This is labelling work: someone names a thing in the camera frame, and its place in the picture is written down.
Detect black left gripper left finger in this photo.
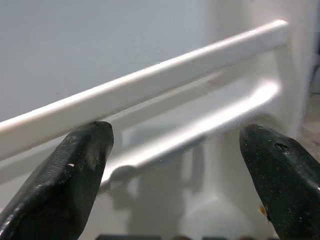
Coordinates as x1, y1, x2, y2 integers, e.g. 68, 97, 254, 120
0, 120, 115, 240

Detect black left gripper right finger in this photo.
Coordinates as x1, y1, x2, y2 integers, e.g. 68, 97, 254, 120
238, 123, 320, 240

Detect white fridge door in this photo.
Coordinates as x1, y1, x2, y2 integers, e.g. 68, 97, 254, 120
0, 0, 316, 240

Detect white fridge door shelf rail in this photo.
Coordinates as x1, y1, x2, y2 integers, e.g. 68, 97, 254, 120
0, 19, 288, 161

